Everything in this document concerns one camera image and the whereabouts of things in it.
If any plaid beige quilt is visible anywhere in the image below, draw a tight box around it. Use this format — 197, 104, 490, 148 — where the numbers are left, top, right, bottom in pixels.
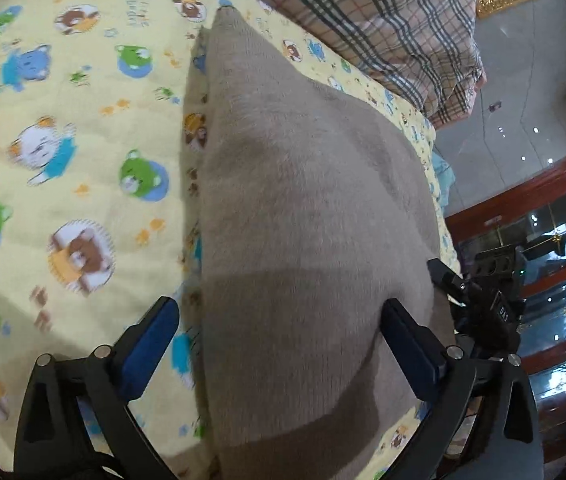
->
260, 0, 487, 128

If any beige knit sweater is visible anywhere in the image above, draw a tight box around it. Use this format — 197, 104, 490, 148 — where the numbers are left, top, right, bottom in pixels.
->
198, 6, 453, 479

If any yellow cartoon print bedsheet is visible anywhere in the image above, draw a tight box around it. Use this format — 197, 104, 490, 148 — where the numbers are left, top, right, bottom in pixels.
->
0, 0, 436, 479

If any light blue cloth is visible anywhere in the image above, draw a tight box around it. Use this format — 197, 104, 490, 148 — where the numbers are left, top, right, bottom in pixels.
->
432, 152, 455, 211

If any red wooden glass cabinet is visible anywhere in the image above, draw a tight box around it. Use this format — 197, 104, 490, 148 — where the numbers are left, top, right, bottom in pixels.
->
446, 157, 566, 463

